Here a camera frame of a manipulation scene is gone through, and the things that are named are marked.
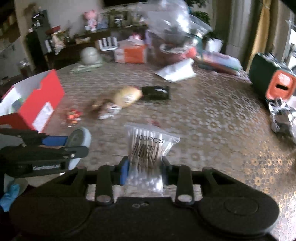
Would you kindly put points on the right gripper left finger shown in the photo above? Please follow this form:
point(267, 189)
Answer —
point(108, 176)

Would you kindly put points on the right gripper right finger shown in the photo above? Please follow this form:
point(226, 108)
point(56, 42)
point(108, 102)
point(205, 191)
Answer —
point(181, 177)

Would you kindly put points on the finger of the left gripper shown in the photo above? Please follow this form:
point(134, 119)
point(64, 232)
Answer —
point(31, 137)
point(39, 153)

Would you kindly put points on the cotton swab bag 100pcs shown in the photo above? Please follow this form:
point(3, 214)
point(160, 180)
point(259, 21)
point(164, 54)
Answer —
point(146, 147)

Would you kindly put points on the grey-blue correction tape dispenser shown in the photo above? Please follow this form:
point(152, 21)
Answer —
point(79, 137)

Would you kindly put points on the red dragon keychain figure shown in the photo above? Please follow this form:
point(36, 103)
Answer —
point(72, 118)

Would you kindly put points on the white tiger figurine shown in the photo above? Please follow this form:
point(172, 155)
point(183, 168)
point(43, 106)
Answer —
point(108, 110)

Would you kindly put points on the tan cat plush toy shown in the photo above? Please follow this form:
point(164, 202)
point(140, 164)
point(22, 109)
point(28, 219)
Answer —
point(127, 96)

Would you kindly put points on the black snack packet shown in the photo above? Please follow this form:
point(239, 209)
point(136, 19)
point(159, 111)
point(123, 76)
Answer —
point(155, 93)

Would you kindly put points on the red cardboard box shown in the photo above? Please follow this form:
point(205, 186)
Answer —
point(29, 104)

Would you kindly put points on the green folded cloth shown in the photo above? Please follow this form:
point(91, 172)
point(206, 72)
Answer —
point(81, 68)

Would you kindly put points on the dark wooden sideboard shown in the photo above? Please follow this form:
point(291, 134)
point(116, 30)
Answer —
point(70, 54)

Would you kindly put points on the pale green round pot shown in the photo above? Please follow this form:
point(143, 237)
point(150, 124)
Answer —
point(90, 56)

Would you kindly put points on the crumpled silver wrappers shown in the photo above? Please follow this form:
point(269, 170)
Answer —
point(282, 117)

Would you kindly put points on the stack of coloured folders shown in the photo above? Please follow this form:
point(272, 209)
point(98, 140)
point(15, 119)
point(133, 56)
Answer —
point(218, 62)

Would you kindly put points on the white router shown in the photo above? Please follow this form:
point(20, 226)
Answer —
point(108, 44)

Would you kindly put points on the brown fruit bowl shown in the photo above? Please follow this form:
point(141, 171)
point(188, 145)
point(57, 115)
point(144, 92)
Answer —
point(167, 54)

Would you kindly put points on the orange tissue box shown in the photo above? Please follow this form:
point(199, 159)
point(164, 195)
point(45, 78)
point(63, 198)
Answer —
point(131, 51)

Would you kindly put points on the green retro radio organizer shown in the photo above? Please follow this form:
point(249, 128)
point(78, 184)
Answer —
point(270, 78)

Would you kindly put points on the pink pig plush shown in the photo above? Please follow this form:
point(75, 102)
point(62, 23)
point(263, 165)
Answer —
point(91, 20)

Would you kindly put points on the yellow curtain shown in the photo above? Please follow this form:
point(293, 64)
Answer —
point(263, 30)

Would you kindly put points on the large clear plastic bag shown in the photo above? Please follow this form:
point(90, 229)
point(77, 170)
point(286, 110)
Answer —
point(171, 21)

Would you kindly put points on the picture frame with plant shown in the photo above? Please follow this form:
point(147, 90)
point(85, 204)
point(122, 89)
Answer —
point(116, 18)

